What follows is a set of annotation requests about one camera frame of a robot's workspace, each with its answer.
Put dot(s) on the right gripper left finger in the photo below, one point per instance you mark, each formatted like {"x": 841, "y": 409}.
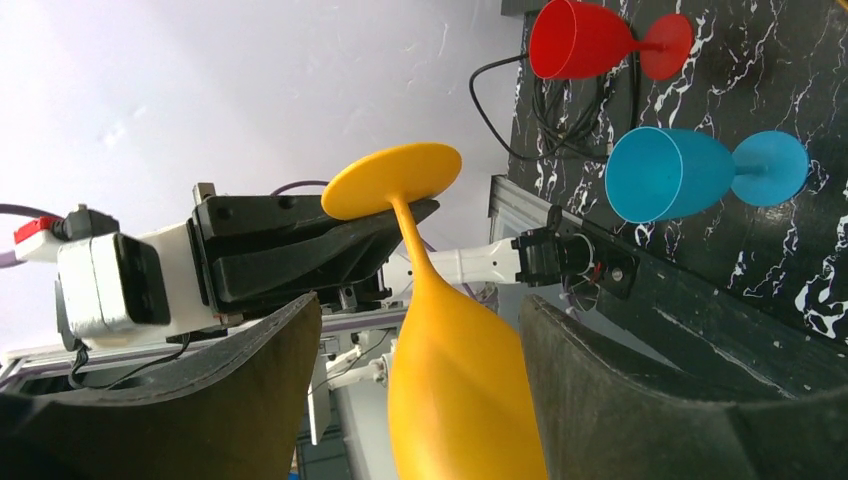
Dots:
{"x": 232, "y": 410}

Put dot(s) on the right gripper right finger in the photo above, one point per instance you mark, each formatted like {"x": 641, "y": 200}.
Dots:
{"x": 604, "y": 411}

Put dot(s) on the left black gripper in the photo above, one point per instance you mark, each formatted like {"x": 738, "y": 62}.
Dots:
{"x": 251, "y": 255}

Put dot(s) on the orange glass yellow base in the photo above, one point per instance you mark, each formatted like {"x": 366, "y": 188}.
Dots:
{"x": 459, "y": 399}

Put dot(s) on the blue wine glass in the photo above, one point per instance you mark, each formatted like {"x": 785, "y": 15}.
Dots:
{"x": 655, "y": 174}

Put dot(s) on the red wine glass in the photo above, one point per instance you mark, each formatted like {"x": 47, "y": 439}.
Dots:
{"x": 573, "y": 40}

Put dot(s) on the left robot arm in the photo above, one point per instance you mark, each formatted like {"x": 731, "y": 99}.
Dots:
{"x": 582, "y": 263}

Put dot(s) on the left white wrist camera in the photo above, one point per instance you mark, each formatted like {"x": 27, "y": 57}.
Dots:
{"x": 109, "y": 285}

